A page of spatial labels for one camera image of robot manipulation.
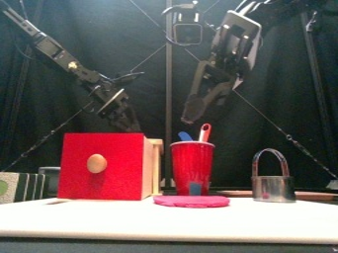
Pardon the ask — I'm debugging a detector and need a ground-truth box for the red-front wooden drawer with knob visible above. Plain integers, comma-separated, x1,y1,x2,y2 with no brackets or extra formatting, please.
56,132,156,202

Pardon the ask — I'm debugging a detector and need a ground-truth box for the wooden drawer cabinet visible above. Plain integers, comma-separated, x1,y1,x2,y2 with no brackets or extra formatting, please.
148,137,166,196

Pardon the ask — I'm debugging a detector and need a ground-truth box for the red and white utensil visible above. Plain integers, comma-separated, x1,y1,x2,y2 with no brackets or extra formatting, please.
196,123,212,143

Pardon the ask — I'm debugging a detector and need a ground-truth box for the blue plastic utensil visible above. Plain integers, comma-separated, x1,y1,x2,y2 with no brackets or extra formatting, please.
176,130,195,142

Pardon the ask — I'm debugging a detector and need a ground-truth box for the red plastic cup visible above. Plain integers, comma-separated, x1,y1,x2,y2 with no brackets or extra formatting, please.
168,140,216,197

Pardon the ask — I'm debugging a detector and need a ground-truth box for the green striped toy box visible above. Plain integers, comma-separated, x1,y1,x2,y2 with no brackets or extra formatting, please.
0,171,48,205

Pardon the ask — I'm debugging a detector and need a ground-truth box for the white plastic cutting board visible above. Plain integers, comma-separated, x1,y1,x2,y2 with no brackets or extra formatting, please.
0,197,338,245

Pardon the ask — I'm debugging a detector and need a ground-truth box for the black vertical frame pole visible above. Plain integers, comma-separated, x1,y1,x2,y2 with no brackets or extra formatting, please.
164,0,174,190

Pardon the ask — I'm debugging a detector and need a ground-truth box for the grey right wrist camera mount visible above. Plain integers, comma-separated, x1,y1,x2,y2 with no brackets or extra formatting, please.
210,9,264,91

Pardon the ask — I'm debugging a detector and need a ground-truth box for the thin diagonal brace wire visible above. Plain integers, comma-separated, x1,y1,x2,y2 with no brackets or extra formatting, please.
126,0,338,181
0,42,170,173

